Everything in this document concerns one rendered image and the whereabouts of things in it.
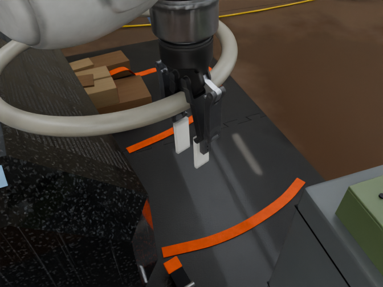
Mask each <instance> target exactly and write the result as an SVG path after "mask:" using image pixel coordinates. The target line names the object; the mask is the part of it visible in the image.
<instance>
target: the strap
mask: <svg viewBox="0 0 383 287"><path fill-rule="evenodd" d="M125 70H128V71H129V72H130V73H132V74H134V75H140V76H144V75H147V74H150V73H153V72H157V70H156V68H151V69H147V70H145V71H142V72H138V73H133V72H132V71H131V70H129V69H127V68H125V67H119V68H115V69H113V70H111V71H110V74H111V75H114V74H116V73H119V72H121V71H125ZM192 122H194V121H193V116H190V117H189V125H190V124H191V123H192ZM172 134H174V131H173V127H172V128H170V129H168V130H166V131H164V132H162V133H160V134H158V135H156V136H153V137H151V138H148V139H146V140H144V141H141V142H139V143H136V144H134V145H132V146H130V147H127V148H126V149H127V150H128V152H129V153H132V152H134V151H136V150H139V149H141V148H144V147H146V146H148V145H151V144H153V143H155V142H157V141H160V140H162V139H164V138H166V137H168V136H170V135H172ZM304 184H305V182H304V181H302V180H301V179H299V178H296V179H295V181H294V182H293V183H292V185H290V187H289V188H288V189H287V190H286V191H285V192H284V193H283V194H282V195H281V196H280V197H279V198H277V200H275V201H274V202H272V203H271V204H270V205H269V206H267V207H266V208H264V209H262V210H261V211H259V212H258V213H257V214H255V215H253V216H252V217H250V218H248V219H247V220H245V221H243V222H241V223H239V224H237V225H235V226H233V227H231V228H229V229H226V230H224V231H222V232H219V233H216V234H214V235H211V236H208V237H204V238H201V239H197V240H192V241H187V242H184V243H179V244H175V245H170V246H167V247H162V254H163V257H164V258H165V257H170V256H174V255H179V254H182V253H187V252H191V251H196V250H199V249H204V248H207V247H210V246H214V245H217V244H219V243H222V242H224V241H227V240H230V239H232V238H234V237H236V236H238V235H240V234H242V233H244V232H246V231H248V230H250V229H252V228H253V227H255V226H257V225H258V224H260V223H261V222H263V221H264V220H266V219H267V218H269V217H270V216H272V215H273V214H274V213H276V212H277V211H279V210H280V209H281V208H282V207H284V206H285V205H286V204H287V203H288V202H289V201H290V200H291V199H292V198H293V197H294V196H295V195H296V194H297V193H298V191H299V190H300V189H301V188H302V187H303V185H304Z"/></svg>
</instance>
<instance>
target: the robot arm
mask: <svg viewBox="0 0 383 287"><path fill-rule="evenodd" d="M147 10H149V13H150V22H151V27H152V32H153V33H154V35H155V36H156V37H158V44H159V50H160V59H161V60H158V61H156V62H155V63H154V65H155V67H156V70H157V73H158V79H159V84H160V92H161V99H164V98H166V97H169V96H171V95H173V94H175V93H177V92H179V91H183V92H184V93H185V97H186V102H187V103H189V104H190V108H191V113H192V116H193V121H194V127H195V132H196V136H195V137H193V149H194V167H195V168H196V169H197V168H199V167H200V166H202V165H203V164H205V163H206V162H208V161H209V151H210V143H211V142H213V141H214V140H216V139H217V138H219V137H220V136H221V117H222V99H223V97H224V95H225V93H226V90H225V88H224V87H223V86H220V87H217V86H216V85H215V84H214V83H213V82H212V81H211V74H210V71H209V65H210V62H211V60H212V58H213V35H214V34H215V33H216V32H217V30H218V26H219V0H0V32H2V33H3V34H5V35H6V36H7V37H9V38H10V39H12V40H14V41H16V42H20V43H24V44H26V45H28V46H30V47H33V48H36V49H45V50H53V49H62V48H69V47H75V46H79V45H82V44H86V43H89V42H93V41H94V40H97V39H99V38H101V37H103V36H106V35H108V34H110V33H112V32H114V31H115V30H117V29H119V28H121V27H123V26H124V25H126V24H128V23H129V22H131V21H132V20H134V19H136V18H137V17H139V16H140V15H141V14H143V13H144V12H146V11H147ZM185 115H187V112H186V111H183V112H181V113H179V114H177V115H175V116H173V117H170V120H171V121H172V123H173V131H174V139H175V146H176V153H177V154H179V153H181V152H182V151H184V150H186V149H187V148H189V147H190V137H189V118H188V117H186V116H185ZM183 116H185V117H184V118H182V117H183Z"/></svg>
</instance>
